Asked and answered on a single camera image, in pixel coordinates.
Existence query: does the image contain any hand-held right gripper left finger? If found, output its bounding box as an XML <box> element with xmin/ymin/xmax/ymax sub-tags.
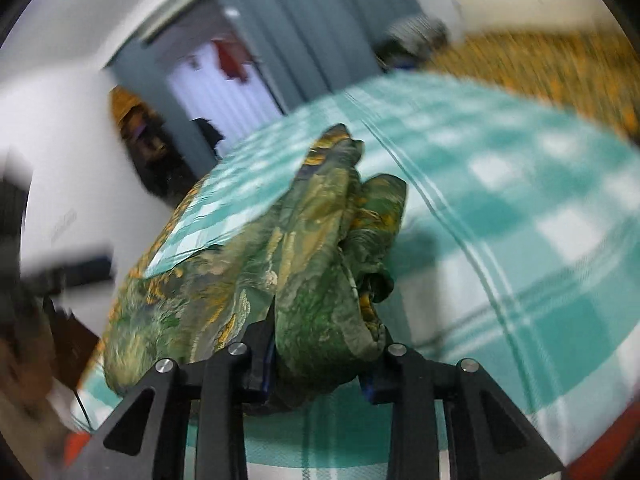
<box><xmin>65</xmin><ymin>317</ymin><xmax>278</xmax><ymax>480</ymax></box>

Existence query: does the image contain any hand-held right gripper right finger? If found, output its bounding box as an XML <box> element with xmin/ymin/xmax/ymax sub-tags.
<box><xmin>357</xmin><ymin>327</ymin><xmax>566</xmax><ymax>480</ymax></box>

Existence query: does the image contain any green landscape print jacket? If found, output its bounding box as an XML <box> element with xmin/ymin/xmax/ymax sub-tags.
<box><xmin>102</xmin><ymin>122</ymin><xmax>408</xmax><ymax>416</ymax></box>

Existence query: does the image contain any pile of clothes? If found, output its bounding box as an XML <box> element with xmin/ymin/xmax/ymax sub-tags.
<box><xmin>375</xmin><ymin>15</ymin><xmax>451</xmax><ymax>71</ymax></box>

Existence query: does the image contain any dark furniture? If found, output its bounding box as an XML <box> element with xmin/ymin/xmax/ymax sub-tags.
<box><xmin>110</xmin><ymin>85</ymin><xmax>226</xmax><ymax>206</ymax></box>

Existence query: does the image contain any teal plaid blanket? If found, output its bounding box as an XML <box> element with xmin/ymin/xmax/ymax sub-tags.
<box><xmin>70</xmin><ymin>70</ymin><xmax>640</xmax><ymax>480</ymax></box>

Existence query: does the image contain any red hanging garment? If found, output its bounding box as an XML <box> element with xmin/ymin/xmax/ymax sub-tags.
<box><xmin>212</xmin><ymin>35</ymin><xmax>251</xmax><ymax>83</ymax></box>

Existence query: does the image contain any grey curtain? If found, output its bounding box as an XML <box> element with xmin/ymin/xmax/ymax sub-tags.
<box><xmin>105</xmin><ymin>0</ymin><xmax>426</xmax><ymax>181</ymax></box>

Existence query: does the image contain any orange floral bed sheet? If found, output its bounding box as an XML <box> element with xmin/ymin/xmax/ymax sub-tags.
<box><xmin>425</xmin><ymin>30</ymin><xmax>640</xmax><ymax>146</ymax></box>

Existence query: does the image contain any black cable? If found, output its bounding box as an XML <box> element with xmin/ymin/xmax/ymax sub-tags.
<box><xmin>72</xmin><ymin>390</ymin><xmax>96</xmax><ymax>433</ymax></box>

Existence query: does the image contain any white door frame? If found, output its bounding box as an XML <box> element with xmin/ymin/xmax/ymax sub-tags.
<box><xmin>142</xmin><ymin>0</ymin><xmax>288</xmax><ymax>126</ymax></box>

